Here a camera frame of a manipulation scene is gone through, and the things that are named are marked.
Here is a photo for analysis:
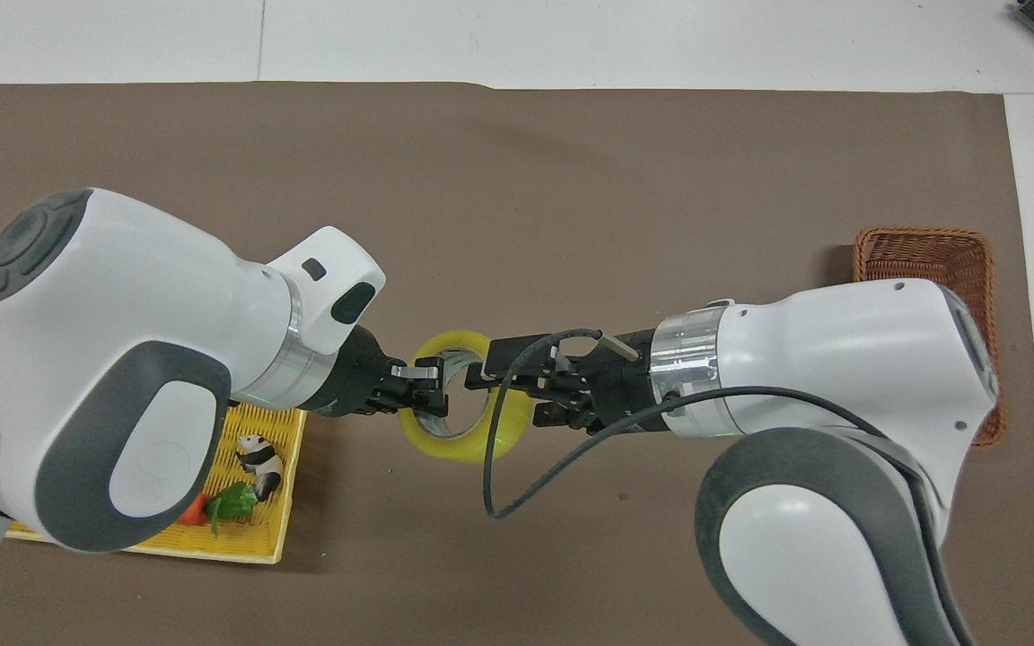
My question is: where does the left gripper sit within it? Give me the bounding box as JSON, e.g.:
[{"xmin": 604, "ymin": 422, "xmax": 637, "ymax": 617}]
[{"xmin": 306, "ymin": 324, "xmax": 450, "ymax": 422}]

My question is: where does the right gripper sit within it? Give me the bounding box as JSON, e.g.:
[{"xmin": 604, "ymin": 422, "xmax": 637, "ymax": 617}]
[{"xmin": 486, "ymin": 329, "xmax": 667, "ymax": 434}]

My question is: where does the yellow tape roll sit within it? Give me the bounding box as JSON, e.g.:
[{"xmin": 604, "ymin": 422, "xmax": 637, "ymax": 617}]
[{"xmin": 398, "ymin": 328, "xmax": 537, "ymax": 466}]

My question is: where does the yellow plastic basket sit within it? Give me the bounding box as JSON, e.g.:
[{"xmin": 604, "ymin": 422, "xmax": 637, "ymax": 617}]
[{"xmin": 4, "ymin": 398, "xmax": 310, "ymax": 565}]

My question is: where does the brown wicker basket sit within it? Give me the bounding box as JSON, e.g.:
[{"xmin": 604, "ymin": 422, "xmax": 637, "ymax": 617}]
[{"xmin": 851, "ymin": 225, "xmax": 1008, "ymax": 450}]

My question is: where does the panda toy figure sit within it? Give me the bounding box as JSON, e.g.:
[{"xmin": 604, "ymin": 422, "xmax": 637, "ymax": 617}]
[{"xmin": 234, "ymin": 433, "xmax": 286, "ymax": 502}]

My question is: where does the toy carrot with green leaves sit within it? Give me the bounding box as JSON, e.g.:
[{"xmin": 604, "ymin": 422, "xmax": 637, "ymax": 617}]
[{"xmin": 179, "ymin": 482, "xmax": 260, "ymax": 538}]

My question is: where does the black cable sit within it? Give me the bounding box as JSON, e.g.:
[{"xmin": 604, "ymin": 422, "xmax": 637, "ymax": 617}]
[{"xmin": 481, "ymin": 327, "xmax": 977, "ymax": 646}]

